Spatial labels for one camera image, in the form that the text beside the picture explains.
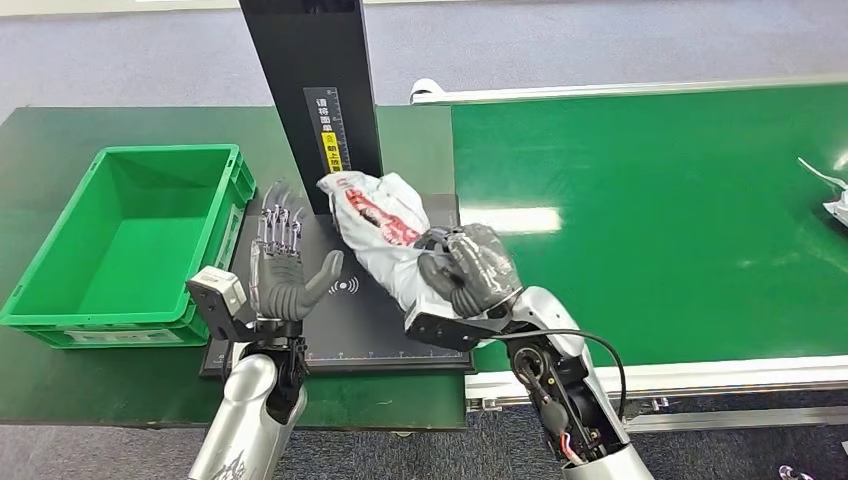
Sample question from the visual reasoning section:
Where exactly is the silver conveyor side rail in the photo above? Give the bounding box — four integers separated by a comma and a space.
408, 71, 848, 107
463, 355, 848, 407

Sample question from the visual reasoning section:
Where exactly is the silver conveyor frame beam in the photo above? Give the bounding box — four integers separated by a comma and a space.
622, 405, 848, 435

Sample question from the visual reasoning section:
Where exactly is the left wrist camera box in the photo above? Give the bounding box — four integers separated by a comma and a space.
185, 266, 250, 343

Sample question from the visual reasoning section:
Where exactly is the black scanner column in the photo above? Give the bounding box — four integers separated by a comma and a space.
237, 0, 386, 216

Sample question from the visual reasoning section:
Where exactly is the green conveyor belt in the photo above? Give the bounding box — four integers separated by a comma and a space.
450, 82, 848, 374

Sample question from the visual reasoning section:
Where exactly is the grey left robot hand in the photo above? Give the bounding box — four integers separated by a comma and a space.
248, 177, 346, 324

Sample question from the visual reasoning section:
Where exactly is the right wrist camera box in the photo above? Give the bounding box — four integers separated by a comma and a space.
404, 294, 517, 353

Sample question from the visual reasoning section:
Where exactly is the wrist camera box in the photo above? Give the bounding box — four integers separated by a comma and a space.
185, 266, 250, 343
404, 294, 517, 353

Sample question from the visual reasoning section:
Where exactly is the black scanner base plate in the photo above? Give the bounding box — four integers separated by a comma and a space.
199, 193, 475, 378

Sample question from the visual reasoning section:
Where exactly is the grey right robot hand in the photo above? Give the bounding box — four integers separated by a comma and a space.
413, 223, 525, 319

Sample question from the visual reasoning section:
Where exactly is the white crate label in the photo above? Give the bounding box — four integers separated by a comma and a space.
207, 204, 244, 294
62, 328, 184, 346

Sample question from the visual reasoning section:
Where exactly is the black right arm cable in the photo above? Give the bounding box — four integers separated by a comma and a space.
493, 328, 628, 423

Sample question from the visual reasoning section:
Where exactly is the white package with red print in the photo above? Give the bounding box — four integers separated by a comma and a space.
315, 170, 465, 314

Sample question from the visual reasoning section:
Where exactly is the green plastic crate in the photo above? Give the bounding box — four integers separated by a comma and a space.
0, 144, 258, 350

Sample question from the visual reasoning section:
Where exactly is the white package with black print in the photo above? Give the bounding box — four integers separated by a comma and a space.
796, 156, 848, 231

